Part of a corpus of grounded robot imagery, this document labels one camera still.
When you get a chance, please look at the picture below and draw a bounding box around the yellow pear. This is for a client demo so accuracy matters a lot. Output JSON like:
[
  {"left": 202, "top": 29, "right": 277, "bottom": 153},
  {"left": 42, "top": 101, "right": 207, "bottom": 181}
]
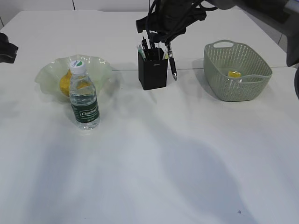
[{"left": 58, "top": 70, "right": 93, "bottom": 97}]

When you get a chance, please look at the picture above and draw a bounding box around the clear water bottle green label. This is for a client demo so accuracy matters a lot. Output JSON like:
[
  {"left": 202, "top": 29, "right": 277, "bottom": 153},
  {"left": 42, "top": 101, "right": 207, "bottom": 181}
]
[{"left": 69, "top": 60, "right": 100, "bottom": 130}]

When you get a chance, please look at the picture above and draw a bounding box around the translucent green wavy glass plate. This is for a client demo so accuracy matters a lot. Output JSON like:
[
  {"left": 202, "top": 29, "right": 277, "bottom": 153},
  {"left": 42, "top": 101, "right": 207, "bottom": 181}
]
[{"left": 35, "top": 54, "right": 113, "bottom": 103}]

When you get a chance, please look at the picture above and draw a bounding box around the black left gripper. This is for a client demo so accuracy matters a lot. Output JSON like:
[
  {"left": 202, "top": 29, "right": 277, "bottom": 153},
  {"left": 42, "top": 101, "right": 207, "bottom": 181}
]
[{"left": 0, "top": 33, "right": 18, "bottom": 63}]

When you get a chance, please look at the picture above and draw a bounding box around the yellow-green utility knife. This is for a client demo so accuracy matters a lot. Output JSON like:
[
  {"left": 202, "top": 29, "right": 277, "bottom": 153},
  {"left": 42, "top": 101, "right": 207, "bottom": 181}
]
[{"left": 163, "top": 52, "right": 169, "bottom": 60}]

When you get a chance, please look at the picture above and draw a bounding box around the black square pen holder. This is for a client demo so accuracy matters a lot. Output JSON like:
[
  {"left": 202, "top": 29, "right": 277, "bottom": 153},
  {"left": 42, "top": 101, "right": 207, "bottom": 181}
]
[{"left": 138, "top": 48, "right": 168, "bottom": 90}]

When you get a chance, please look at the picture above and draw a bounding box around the black pen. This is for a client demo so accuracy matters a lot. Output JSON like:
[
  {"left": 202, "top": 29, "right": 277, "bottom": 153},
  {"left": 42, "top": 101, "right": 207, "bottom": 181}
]
[
  {"left": 165, "top": 42, "right": 178, "bottom": 81},
  {"left": 149, "top": 41, "right": 156, "bottom": 60},
  {"left": 142, "top": 36, "right": 150, "bottom": 61}
]

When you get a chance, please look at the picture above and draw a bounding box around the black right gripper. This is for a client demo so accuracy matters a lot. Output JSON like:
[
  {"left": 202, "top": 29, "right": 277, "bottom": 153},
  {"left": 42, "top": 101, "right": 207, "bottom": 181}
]
[{"left": 135, "top": 0, "right": 206, "bottom": 42}]

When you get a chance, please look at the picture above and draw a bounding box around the teal utility knife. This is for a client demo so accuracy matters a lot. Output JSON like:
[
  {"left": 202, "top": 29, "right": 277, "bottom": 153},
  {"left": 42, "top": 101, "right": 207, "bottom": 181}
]
[{"left": 137, "top": 44, "right": 146, "bottom": 61}]

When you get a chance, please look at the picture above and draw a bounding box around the green woven plastic basket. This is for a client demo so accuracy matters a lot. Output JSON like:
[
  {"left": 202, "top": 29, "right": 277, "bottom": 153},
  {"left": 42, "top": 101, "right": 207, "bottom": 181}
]
[{"left": 203, "top": 40, "right": 272, "bottom": 102}]

